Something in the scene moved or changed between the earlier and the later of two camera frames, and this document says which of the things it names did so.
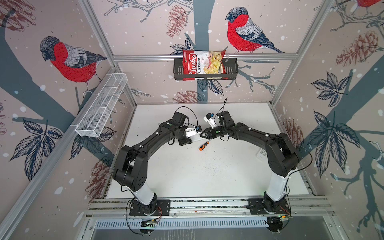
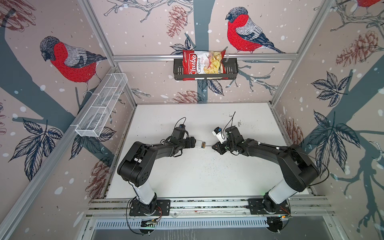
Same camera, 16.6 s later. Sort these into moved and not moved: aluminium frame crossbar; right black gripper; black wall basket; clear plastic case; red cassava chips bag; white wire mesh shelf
Moved: right black gripper; clear plastic case
Not moved: white wire mesh shelf; red cassava chips bag; black wall basket; aluminium frame crossbar
